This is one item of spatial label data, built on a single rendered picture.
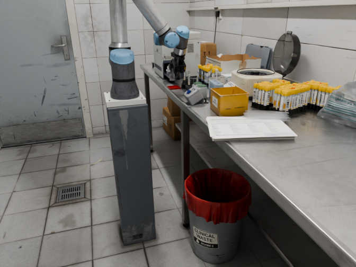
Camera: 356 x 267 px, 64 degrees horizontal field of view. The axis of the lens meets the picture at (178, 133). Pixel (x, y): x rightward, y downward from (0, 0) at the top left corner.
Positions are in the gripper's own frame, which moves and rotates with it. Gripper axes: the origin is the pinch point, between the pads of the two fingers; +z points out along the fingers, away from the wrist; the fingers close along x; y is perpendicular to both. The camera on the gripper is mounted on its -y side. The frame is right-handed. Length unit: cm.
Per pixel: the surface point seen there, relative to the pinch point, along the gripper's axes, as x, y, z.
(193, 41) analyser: 17.8, -22.1, -10.0
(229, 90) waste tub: 10, 48, -32
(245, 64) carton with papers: 41.9, 9.4, -13.6
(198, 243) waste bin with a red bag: -6, 95, 38
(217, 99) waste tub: 0, 57, -36
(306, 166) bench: 7, 103, -54
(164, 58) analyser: -2.9, -16.9, -1.0
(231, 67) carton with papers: 32.1, 10.1, -12.4
